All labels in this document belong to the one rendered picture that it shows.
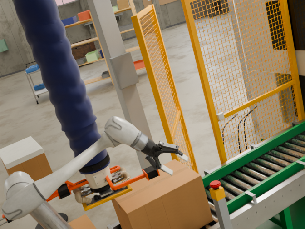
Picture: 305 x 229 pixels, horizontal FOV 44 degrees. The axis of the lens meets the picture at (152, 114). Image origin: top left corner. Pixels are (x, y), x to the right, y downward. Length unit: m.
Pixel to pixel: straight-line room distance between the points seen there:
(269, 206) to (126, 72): 1.69
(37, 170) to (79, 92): 1.99
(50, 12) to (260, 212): 2.05
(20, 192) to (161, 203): 1.18
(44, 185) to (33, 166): 2.42
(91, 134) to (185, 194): 0.82
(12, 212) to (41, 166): 2.43
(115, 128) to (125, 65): 1.78
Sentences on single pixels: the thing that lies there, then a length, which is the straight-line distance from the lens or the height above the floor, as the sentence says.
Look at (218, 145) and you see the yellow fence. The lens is 3.60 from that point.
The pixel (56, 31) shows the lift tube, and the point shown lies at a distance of 2.32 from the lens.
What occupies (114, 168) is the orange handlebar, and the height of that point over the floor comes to 1.20.
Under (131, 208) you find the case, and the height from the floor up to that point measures 0.95.
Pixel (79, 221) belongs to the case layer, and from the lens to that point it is 3.58.
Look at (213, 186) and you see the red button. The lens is 2.47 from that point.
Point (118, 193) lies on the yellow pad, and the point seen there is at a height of 1.09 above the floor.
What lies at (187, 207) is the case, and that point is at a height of 0.77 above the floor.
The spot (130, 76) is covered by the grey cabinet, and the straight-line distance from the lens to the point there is 3.56.
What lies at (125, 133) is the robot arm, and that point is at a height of 1.70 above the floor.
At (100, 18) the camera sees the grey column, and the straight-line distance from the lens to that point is 3.50.
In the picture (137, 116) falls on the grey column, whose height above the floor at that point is 1.15.
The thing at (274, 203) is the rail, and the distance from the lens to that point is 3.15.
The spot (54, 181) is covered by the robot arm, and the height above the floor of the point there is 1.62.
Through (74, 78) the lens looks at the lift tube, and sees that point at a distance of 2.36.
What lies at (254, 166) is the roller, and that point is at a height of 0.54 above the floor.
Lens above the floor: 2.32
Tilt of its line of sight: 19 degrees down
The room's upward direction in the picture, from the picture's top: 17 degrees counter-clockwise
